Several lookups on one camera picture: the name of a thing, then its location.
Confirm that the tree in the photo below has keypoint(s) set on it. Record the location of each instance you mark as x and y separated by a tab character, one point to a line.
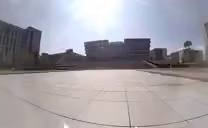
187	44

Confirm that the low pale building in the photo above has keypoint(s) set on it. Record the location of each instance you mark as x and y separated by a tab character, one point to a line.
188	56

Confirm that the wide dark block building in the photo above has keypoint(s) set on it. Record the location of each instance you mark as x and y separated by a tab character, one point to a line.
118	50

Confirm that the low dark building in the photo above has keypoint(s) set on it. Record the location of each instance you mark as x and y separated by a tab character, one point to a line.
63	57

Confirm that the small dark building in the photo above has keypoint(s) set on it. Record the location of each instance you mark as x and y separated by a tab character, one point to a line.
158	54

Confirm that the tall grey building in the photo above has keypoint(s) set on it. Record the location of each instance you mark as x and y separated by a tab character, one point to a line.
12	45

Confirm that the pale stone slab plaza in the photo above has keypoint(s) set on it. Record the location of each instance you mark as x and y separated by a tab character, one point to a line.
102	93

